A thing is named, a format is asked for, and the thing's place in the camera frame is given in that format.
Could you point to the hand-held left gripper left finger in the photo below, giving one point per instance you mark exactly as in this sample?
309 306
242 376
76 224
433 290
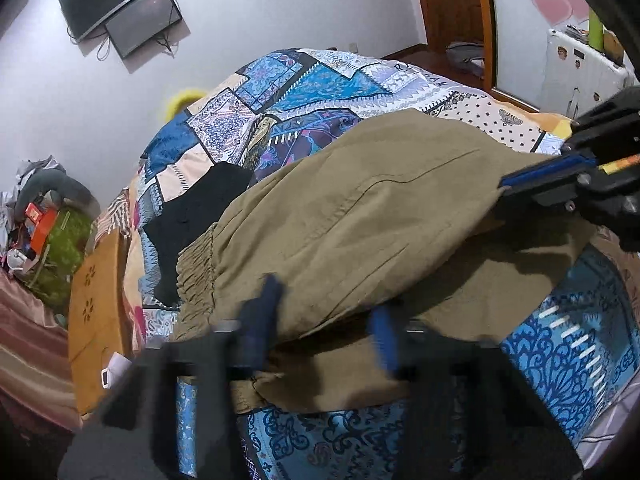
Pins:
261 312

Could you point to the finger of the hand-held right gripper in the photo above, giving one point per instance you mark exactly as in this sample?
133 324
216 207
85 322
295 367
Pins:
610 125
550 172

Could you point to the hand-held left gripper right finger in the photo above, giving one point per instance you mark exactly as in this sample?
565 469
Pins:
385 340

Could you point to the khaki pants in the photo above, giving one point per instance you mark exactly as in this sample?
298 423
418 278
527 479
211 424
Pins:
350 210

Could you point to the black cloth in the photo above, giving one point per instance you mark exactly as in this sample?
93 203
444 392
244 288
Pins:
195 220

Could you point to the grey bag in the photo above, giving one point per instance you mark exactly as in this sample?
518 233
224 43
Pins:
465 57

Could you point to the wooden lap tray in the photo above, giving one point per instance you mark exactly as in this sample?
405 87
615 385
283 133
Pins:
95 320

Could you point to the small white charger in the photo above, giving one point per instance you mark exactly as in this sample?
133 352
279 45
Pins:
106 378

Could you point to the striped pink pillow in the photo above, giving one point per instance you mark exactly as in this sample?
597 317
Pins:
117 210

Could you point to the green storage box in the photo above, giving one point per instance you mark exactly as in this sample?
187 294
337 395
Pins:
65 255

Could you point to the yellow curved foam tube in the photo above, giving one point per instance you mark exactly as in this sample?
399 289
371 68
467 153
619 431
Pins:
180 100

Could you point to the orange box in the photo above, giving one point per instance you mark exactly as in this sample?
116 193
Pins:
42 225

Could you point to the blue patchwork quilt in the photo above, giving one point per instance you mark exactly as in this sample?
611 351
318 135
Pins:
300 80

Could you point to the grey long pillow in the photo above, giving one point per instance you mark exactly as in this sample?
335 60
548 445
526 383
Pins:
55 182

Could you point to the white round object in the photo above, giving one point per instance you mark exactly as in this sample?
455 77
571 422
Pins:
15 260

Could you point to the pile of grey clothes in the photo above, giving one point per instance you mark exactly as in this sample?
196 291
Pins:
35 165

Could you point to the wall socket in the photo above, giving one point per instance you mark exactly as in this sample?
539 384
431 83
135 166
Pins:
354 48

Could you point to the small wall monitor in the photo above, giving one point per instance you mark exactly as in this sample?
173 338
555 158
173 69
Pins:
142 22

